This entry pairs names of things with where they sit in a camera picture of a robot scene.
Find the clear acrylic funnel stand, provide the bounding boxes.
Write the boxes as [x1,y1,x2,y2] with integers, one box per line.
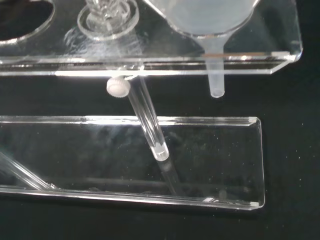
[0,0,304,212]

